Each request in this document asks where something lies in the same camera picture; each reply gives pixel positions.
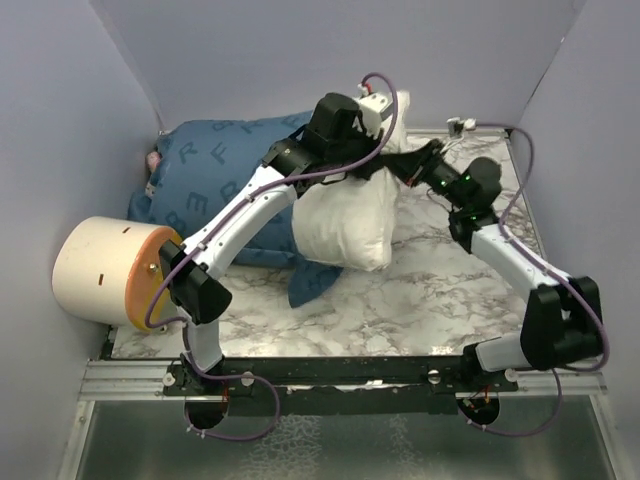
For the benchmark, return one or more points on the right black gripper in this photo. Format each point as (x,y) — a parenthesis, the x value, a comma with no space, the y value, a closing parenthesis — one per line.
(409,167)

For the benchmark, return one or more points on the white pillow with red logo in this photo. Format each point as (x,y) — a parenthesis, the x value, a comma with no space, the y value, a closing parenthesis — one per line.
(348,222)

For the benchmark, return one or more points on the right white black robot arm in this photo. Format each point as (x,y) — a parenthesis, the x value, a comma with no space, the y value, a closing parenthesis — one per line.
(562,322)

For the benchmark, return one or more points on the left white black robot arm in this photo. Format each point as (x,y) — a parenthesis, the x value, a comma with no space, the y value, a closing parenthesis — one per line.
(343,134)

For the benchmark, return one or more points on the pink small bottle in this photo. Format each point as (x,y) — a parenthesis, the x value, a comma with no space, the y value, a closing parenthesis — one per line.
(153,161)

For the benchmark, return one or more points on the cream cylinder with orange lid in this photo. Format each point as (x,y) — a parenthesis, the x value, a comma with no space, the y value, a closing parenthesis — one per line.
(108,270)

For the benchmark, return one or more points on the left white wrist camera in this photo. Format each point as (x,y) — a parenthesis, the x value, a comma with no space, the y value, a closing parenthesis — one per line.
(375,108)

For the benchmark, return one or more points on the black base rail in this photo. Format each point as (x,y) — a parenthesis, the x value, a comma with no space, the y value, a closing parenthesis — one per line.
(324,386)

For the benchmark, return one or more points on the aluminium frame rail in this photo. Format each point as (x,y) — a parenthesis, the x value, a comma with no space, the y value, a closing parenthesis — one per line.
(124,380)

